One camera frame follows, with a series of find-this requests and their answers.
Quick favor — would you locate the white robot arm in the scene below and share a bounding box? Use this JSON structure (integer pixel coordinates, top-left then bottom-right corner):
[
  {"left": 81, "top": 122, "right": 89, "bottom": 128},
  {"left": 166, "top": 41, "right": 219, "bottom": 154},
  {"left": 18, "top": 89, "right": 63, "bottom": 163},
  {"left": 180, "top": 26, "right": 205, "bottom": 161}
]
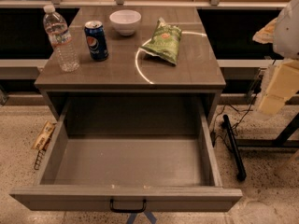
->
[{"left": 253, "top": 0, "right": 299, "bottom": 119}]

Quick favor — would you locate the open grey top drawer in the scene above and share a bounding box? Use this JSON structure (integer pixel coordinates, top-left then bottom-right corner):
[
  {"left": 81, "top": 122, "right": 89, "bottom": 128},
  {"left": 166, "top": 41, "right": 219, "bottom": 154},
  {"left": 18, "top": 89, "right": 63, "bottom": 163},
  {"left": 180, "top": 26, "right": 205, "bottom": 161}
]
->
[{"left": 10, "top": 94, "right": 242, "bottom": 212}]

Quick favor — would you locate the grey cabinet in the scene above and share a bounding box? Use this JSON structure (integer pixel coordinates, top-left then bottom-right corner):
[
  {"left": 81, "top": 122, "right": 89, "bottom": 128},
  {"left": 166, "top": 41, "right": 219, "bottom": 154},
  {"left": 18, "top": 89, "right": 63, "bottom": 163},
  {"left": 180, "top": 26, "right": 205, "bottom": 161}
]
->
[{"left": 36, "top": 7, "right": 225, "bottom": 120}]

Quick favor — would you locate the black drawer handle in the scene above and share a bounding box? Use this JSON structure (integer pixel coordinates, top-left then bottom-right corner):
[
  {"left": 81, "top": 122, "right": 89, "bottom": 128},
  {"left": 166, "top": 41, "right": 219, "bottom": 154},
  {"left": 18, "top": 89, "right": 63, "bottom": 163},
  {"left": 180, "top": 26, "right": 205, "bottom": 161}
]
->
[{"left": 109, "top": 199, "right": 147, "bottom": 214}]

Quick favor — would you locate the clear plastic water bottle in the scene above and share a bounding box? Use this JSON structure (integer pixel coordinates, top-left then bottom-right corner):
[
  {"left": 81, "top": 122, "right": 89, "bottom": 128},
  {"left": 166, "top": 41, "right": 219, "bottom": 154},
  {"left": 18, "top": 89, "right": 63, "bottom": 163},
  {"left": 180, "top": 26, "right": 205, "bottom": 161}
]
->
[{"left": 43, "top": 5, "right": 79, "bottom": 72}]

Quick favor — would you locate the black stand leg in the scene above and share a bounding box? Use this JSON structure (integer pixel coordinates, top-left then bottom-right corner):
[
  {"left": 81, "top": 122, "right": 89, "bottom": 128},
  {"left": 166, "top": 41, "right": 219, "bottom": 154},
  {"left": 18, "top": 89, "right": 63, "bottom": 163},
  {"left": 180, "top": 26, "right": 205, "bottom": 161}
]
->
[{"left": 223, "top": 115, "right": 247, "bottom": 181}]

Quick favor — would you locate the black cable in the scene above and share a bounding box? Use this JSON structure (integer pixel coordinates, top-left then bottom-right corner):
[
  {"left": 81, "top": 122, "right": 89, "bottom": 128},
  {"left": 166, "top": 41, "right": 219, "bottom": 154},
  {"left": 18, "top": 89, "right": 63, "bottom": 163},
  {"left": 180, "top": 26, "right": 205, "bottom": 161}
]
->
[{"left": 210, "top": 91, "right": 260, "bottom": 147}]

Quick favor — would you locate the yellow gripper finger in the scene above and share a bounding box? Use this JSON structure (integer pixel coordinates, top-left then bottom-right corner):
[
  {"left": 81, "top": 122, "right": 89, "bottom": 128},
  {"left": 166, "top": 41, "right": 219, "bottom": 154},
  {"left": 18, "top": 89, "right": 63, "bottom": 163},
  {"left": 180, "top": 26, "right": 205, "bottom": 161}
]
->
[
  {"left": 266, "top": 59, "right": 299, "bottom": 101},
  {"left": 257, "top": 95, "right": 285, "bottom": 116}
]

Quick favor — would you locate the green chip bag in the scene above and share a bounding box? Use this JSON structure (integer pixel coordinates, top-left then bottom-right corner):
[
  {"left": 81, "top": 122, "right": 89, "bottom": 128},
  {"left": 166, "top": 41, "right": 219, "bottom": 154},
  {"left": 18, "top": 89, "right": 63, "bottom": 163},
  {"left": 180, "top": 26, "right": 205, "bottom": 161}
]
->
[{"left": 140, "top": 18, "right": 182, "bottom": 65}]

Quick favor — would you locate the white ceramic bowl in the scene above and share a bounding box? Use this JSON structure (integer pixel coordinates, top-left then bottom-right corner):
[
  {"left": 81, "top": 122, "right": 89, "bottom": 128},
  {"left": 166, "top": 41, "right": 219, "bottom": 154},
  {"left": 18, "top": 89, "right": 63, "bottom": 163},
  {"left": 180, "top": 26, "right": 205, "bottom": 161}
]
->
[{"left": 109, "top": 9, "right": 141, "bottom": 36}]

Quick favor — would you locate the blue tape cross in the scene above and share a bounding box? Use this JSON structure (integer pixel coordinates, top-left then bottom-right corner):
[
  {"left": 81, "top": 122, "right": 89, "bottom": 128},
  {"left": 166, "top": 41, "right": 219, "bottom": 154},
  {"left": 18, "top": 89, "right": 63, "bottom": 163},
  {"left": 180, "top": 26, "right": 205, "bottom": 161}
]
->
[{"left": 126, "top": 212, "right": 157, "bottom": 224}]

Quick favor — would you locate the blue Pepsi can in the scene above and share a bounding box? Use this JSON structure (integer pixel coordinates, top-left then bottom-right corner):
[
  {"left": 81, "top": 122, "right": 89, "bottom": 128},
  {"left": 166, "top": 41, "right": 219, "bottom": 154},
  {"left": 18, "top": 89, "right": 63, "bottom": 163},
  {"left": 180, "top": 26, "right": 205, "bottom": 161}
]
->
[{"left": 84, "top": 21, "right": 108, "bottom": 61}]

